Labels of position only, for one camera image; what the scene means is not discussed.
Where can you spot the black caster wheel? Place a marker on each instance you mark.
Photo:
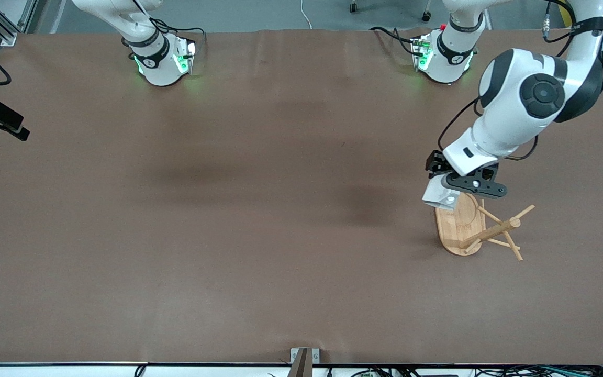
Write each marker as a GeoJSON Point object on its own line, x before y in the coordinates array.
{"type": "Point", "coordinates": [354, 7]}
{"type": "Point", "coordinates": [426, 16]}

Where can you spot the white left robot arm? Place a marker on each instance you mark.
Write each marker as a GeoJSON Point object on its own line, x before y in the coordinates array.
{"type": "Point", "coordinates": [521, 104]}

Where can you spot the brown table cover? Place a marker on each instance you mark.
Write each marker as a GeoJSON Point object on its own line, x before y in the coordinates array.
{"type": "Point", "coordinates": [301, 157]}

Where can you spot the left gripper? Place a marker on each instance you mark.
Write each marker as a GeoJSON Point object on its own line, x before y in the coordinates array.
{"type": "Point", "coordinates": [436, 163]}

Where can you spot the white angular cup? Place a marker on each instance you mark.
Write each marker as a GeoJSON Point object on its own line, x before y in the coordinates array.
{"type": "Point", "coordinates": [436, 198]}

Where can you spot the aluminium frame profile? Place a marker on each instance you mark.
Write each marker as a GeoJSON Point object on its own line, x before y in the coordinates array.
{"type": "Point", "coordinates": [3, 29]}

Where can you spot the wooden cup rack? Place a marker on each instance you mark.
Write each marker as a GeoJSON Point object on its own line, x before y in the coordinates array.
{"type": "Point", "coordinates": [461, 233]}

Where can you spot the metal table edge bracket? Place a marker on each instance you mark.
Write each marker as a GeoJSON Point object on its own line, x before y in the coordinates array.
{"type": "Point", "coordinates": [304, 358]}

